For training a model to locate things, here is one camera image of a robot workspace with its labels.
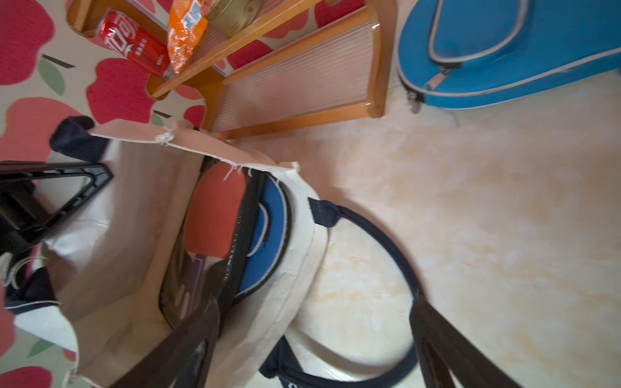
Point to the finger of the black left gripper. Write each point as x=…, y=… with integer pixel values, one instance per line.
x=36, y=198

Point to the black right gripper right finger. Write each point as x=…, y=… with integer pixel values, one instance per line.
x=447, y=357

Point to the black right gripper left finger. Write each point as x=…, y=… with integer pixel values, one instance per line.
x=166, y=362

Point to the white canvas tote bag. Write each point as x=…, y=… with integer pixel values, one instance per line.
x=93, y=285

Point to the clear case red paddles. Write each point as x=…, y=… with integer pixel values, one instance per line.
x=210, y=254

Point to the light blue paddle case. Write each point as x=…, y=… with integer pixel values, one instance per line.
x=470, y=54

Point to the dark blue paddle case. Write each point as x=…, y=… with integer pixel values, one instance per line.
x=269, y=240

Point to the orange snack bag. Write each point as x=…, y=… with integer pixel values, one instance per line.
x=186, y=27

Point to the red soda can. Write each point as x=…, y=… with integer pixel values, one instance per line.
x=118, y=32

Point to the round gold red tin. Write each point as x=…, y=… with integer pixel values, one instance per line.
x=230, y=17

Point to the wooden two-tier shelf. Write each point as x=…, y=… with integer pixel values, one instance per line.
x=340, y=72

